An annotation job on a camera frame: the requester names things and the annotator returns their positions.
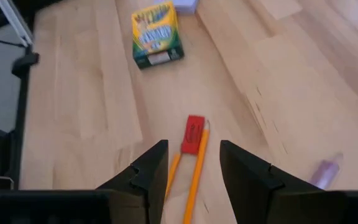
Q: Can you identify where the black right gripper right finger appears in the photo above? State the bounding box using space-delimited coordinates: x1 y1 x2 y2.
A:
219 139 323 224

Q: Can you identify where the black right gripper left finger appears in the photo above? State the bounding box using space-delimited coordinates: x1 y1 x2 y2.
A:
96 139 170 224

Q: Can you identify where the short yellow pencil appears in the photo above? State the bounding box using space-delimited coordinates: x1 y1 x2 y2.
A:
165 152 182 200

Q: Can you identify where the long yellow pencil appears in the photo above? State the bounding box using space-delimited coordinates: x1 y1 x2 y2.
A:
182 119 211 224

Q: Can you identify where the small red box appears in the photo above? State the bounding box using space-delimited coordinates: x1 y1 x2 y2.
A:
180 114 206 156

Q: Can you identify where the purple glue stick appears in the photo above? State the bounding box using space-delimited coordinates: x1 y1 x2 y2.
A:
309 152 344 190

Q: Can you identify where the yellow green crayon box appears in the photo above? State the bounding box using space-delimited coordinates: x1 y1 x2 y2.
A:
131 1 185 70

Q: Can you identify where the lavender paper sheet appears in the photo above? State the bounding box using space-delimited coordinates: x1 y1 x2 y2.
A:
154 0 200 15

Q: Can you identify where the white light bar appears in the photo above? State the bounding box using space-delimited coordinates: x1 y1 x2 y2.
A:
0 0 34 47

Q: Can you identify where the black rig frame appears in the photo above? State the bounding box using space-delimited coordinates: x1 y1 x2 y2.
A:
11 46 40 190

